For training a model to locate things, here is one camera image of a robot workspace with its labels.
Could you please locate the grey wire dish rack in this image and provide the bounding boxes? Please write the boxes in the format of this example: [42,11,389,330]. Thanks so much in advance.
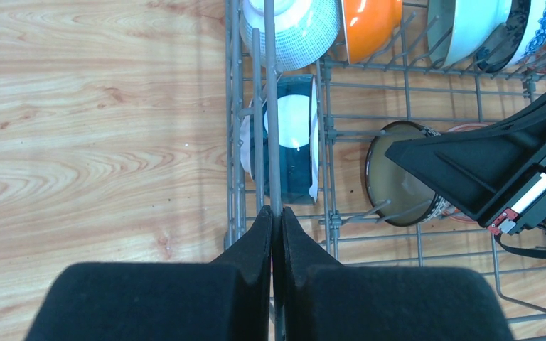
[223,0,546,341]

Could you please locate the orange floral pattern bowl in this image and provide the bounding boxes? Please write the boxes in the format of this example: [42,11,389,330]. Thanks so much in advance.
[442,122,489,224]

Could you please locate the black bowl beige inside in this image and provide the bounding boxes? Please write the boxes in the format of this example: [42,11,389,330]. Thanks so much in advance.
[364,121,450,227]

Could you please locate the white bowl green dashes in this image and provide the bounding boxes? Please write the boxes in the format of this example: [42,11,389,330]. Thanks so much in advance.
[240,0,342,72]

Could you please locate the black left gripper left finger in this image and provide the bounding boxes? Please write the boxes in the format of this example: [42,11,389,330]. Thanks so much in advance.
[26,206,273,340]

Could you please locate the blue floral pattern bowl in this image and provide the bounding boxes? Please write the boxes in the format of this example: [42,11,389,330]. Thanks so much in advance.
[474,0,546,73]

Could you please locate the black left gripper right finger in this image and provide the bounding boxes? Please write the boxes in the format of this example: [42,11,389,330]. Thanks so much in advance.
[279,208,513,340]

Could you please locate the pale green bowl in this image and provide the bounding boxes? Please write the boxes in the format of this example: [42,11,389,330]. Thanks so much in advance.
[427,0,512,69]

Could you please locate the dark teal bowl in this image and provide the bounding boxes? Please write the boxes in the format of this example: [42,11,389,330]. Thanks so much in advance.
[240,74,319,205]

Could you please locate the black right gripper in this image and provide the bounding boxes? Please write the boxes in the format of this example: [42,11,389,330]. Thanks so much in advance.
[386,93,546,259]

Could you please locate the orange bowl white inside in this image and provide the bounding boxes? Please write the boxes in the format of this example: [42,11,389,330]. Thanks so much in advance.
[340,0,403,64]

